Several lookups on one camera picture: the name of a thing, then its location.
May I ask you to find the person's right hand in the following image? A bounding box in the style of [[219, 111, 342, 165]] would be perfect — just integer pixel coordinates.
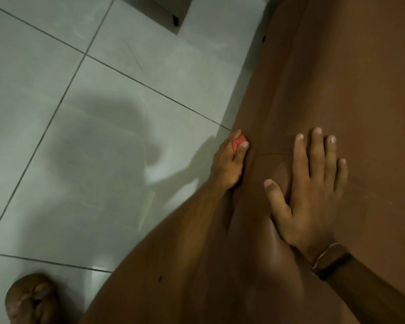
[[263, 127, 348, 264]]

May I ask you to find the person's left hand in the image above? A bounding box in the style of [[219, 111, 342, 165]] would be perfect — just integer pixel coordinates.
[[210, 129, 250, 191]]

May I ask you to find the small red object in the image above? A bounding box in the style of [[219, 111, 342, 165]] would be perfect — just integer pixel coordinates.
[[232, 134, 247, 153]]

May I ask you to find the person's right forearm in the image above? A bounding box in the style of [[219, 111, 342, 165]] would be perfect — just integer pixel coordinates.
[[324, 258, 405, 324]]

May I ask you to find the brown leather sofa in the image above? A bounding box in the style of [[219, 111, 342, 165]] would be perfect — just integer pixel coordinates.
[[189, 0, 405, 324]]

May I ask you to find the dark wristband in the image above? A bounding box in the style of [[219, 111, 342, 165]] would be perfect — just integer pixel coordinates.
[[310, 242, 354, 281]]

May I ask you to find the person's bare foot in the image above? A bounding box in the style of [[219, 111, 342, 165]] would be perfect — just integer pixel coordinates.
[[5, 272, 69, 324]]

